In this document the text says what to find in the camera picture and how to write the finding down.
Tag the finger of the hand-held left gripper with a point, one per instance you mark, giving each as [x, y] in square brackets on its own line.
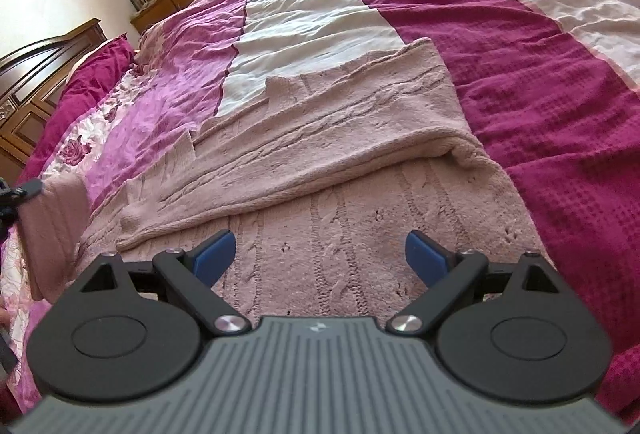
[15, 199]

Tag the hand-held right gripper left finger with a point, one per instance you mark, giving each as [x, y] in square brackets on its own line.
[215, 259]

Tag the magenta and cream floral bedspread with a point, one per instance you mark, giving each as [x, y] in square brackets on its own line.
[500, 63]

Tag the carved wooden headboard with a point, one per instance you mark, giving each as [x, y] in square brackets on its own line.
[30, 83]

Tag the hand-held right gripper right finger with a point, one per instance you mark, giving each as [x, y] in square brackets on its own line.
[425, 259]

